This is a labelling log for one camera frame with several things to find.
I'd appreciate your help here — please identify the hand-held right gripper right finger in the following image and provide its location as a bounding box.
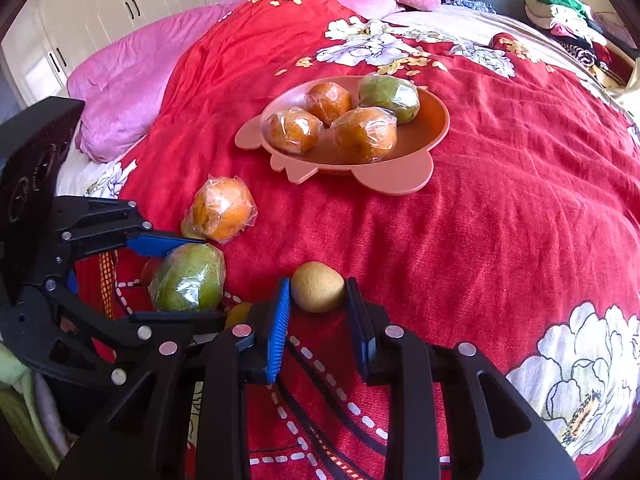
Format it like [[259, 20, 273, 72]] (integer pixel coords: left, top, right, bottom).
[[345, 277, 581, 480]]

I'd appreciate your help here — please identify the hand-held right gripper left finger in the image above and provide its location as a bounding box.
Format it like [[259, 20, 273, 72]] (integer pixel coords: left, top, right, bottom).
[[55, 277, 293, 480]]

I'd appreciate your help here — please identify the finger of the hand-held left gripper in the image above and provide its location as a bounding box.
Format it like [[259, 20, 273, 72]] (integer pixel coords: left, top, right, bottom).
[[46, 279, 227, 387], [50, 197, 207, 262]]

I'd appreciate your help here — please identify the red tomato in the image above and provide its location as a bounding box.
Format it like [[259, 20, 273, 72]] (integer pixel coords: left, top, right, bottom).
[[140, 257, 163, 291]]

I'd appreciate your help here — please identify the green citrus fruit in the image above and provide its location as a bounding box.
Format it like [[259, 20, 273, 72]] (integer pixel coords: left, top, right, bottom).
[[357, 72, 421, 125], [149, 242, 227, 313]]

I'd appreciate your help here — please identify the large orange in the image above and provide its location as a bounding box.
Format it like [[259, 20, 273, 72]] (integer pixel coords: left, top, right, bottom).
[[331, 107, 399, 164]]

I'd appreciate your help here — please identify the pink plastic plate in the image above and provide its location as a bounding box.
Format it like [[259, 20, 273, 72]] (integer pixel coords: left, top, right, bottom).
[[235, 76, 451, 196]]

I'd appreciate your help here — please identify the white bed sheet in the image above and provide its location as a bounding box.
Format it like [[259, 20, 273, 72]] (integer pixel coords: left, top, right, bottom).
[[52, 145, 131, 201]]

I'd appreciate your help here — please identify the pink duvet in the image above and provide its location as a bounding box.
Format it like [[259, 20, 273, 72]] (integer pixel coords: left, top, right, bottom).
[[67, 0, 443, 163]]

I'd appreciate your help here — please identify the red floral blanket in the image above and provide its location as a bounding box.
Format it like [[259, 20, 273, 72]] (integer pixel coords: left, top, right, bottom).
[[75, 0, 640, 480]]

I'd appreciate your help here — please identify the white wardrobe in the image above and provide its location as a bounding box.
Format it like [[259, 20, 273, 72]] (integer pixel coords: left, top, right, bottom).
[[0, 0, 236, 111]]

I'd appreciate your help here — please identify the blue patterned cloth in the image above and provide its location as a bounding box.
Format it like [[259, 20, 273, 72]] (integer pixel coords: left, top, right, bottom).
[[447, 0, 496, 15]]

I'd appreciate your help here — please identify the cream curtain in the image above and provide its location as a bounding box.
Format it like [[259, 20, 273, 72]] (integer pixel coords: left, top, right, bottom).
[[612, 60, 640, 106]]

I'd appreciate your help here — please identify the pile of folded clothes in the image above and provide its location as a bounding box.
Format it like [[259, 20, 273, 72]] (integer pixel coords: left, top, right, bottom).
[[524, 0, 640, 86]]

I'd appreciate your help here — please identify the green knitted garment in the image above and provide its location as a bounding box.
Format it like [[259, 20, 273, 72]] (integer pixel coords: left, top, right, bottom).
[[530, 0, 588, 18]]

